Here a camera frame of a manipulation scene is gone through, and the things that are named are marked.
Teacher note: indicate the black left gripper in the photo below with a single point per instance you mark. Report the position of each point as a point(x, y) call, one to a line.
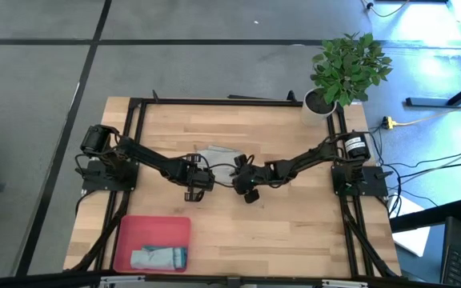
point(198, 178)

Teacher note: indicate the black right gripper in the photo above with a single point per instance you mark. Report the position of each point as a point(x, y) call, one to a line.
point(250, 176)

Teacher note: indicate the grey waffle-weave towel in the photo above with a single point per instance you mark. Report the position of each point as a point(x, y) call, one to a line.
point(220, 158)

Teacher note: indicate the light blue microfiber towel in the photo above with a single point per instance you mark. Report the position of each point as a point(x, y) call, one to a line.
point(158, 259)

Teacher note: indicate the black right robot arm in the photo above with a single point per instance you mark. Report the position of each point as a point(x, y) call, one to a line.
point(314, 154)

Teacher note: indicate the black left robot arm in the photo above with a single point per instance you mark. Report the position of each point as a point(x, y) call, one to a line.
point(146, 156)

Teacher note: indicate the pink plastic basket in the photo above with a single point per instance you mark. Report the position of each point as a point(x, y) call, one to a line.
point(150, 230)

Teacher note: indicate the green plant in white pot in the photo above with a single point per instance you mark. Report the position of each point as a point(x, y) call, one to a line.
point(344, 68)

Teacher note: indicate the white paper sheet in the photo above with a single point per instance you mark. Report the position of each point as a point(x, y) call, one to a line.
point(412, 236)

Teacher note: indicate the black desk foot bar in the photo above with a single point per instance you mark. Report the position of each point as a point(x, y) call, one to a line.
point(426, 218)

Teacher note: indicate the black aluminium table frame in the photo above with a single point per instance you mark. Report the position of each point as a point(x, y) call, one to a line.
point(344, 224)

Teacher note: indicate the black frame crossbeam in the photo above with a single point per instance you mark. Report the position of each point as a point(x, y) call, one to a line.
point(34, 280)

